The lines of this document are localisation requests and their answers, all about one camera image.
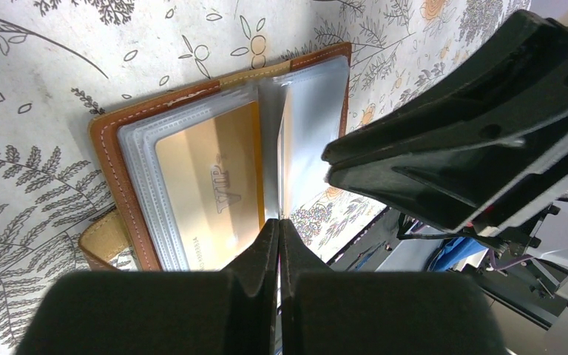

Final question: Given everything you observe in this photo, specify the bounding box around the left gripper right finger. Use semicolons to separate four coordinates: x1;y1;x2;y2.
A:
278;220;507;354

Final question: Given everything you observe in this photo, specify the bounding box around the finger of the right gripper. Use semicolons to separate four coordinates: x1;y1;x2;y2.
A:
322;10;568;164

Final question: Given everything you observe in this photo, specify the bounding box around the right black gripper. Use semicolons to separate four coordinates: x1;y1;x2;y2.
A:
328;114;568;255

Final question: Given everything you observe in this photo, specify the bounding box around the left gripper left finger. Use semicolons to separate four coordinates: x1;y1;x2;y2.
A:
16;219;279;354

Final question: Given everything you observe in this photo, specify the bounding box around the gold VIP card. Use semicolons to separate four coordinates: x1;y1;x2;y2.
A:
277;87;293;219
152;101;265;271

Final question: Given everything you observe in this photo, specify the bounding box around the brown leather card holder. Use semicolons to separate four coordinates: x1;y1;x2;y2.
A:
78;42;353;271

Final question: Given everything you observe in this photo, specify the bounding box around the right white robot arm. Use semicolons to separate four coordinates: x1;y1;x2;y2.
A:
322;10;568;269

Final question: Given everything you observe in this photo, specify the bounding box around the floral table mat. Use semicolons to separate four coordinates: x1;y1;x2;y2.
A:
0;1;530;354

